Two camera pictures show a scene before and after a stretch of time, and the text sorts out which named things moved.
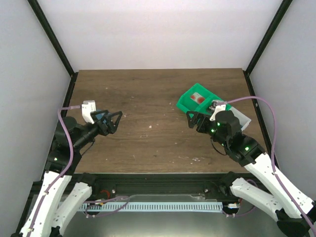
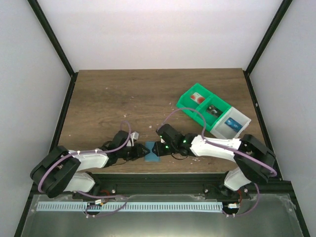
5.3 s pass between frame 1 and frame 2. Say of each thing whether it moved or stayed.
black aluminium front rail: stayed
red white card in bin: stayed
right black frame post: stayed
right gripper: moved
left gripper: moved
